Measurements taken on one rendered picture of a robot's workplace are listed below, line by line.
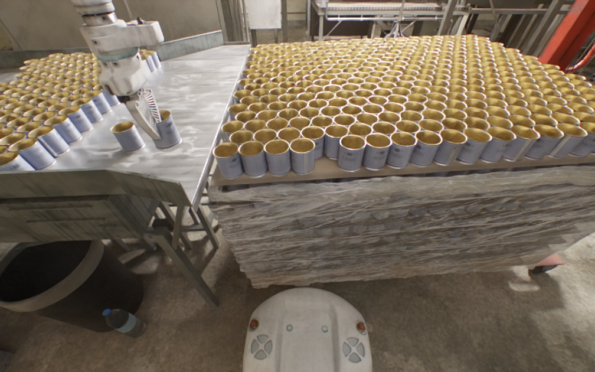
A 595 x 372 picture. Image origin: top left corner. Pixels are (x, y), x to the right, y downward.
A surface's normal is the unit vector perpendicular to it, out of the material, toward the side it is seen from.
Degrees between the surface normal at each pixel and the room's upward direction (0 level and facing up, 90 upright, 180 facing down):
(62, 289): 90
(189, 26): 90
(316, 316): 0
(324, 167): 2
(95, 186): 90
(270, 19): 90
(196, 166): 0
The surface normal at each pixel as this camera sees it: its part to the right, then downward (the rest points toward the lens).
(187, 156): 0.00, -0.71
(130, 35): 0.28, 0.68
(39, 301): 0.49, 0.62
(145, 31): 0.04, 0.71
